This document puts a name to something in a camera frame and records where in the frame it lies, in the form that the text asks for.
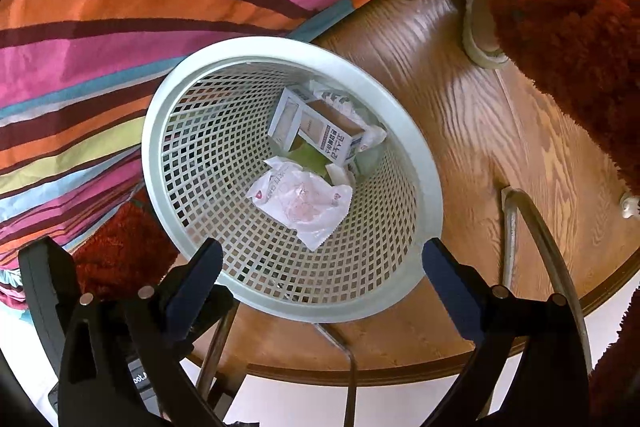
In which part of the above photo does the small pale cardboard box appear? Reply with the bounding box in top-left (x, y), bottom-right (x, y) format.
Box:
top-left (267, 86), bottom-right (315, 152)

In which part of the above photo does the white mesh wastebasket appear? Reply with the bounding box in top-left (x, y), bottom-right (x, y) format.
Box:
top-left (141, 37), bottom-right (444, 324)

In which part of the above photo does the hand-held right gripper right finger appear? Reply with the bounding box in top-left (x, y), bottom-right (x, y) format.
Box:
top-left (421, 237), bottom-right (593, 427)

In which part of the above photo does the small green cardboard box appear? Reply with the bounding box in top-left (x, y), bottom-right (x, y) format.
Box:
top-left (287, 142), bottom-right (333, 180)

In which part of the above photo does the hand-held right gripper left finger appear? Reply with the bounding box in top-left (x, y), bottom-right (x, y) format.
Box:
top-left (57, 238), bottom-right (236, 427)

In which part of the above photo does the red shaggy rug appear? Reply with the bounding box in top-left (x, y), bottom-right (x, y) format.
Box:
top-left (75, 0), bottom-right (640, 427)

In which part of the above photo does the striped multicolour blanket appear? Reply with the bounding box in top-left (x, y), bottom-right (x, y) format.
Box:
top-left (0, 0), bottom-right (596, 308)

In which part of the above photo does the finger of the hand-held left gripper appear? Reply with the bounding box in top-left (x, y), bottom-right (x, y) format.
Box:
top-left (17, 238), bottom-right (78, 358)

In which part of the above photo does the grey-brown cardboard box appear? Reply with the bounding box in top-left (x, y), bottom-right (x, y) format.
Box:
top-left (299, 99), bottom-right (367, 168)

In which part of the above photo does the chrome metal chair frame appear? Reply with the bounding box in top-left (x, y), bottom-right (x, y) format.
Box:
top-left (195, 187), bottom-right (593, 427)

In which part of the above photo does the grey white slipper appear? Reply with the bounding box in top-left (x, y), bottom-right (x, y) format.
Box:
top-left (462, 0), bottom-right (511, 68)

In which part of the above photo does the white wrapper with pink print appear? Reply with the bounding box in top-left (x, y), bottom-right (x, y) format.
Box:
top-left (245, 157), bottom-right (354, 251)

